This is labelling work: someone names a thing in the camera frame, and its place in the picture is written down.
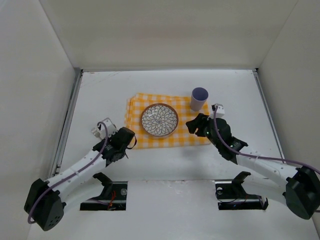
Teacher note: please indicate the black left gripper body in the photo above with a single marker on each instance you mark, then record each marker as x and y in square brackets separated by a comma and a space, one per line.
[128, 137]

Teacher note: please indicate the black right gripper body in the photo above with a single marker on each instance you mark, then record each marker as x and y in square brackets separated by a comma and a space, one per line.
[200, 125]

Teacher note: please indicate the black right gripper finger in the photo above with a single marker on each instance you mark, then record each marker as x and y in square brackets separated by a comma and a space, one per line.
[201, 120]
[201, 131]

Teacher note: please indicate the yellow white checkered cloth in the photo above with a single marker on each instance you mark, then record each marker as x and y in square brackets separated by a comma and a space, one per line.
[179, 138]

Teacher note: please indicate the silver copper fork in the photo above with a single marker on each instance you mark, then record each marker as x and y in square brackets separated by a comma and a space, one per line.
[95, 131]

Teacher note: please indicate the lavender paper cup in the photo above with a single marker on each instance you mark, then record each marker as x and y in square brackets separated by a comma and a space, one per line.
[199, 96]

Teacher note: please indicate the patterned ceramic plate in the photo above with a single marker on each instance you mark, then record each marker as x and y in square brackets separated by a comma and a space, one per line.
[159, 120]

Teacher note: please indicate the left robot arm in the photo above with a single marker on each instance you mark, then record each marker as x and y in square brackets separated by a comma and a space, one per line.
[48, 200]

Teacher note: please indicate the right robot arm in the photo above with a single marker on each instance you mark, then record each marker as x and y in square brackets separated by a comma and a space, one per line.
[297, 188]

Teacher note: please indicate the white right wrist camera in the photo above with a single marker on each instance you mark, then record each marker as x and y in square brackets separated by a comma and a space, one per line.
[218, 110]

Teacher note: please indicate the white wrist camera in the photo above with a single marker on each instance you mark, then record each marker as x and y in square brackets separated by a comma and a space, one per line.
[105, 128]
[218, 110]

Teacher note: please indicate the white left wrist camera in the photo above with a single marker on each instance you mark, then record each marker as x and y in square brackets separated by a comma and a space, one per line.
[105, 128]

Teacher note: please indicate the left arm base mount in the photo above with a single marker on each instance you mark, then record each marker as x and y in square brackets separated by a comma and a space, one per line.
[112, 197]

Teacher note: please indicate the left aluminium table rail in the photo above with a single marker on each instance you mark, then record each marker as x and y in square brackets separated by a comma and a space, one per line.
[57, 159]

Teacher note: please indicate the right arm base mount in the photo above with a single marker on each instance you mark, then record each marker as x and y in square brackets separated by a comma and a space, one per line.
[231, 196]

